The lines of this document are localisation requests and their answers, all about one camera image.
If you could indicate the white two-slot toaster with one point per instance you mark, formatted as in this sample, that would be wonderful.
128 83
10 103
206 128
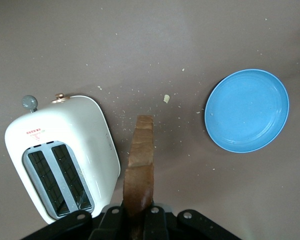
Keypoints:
72 125

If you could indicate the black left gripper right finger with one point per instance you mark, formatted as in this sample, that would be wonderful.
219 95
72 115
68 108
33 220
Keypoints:
156 225

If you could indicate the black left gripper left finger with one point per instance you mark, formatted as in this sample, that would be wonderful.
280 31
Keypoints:
110 225

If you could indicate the brown bread slice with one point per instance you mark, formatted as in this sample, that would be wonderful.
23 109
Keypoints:
141 162

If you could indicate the blue plate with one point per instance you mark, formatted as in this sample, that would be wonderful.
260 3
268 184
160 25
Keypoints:
247 112

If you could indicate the small bread crumb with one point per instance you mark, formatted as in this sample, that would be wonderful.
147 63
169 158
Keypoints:
166 98

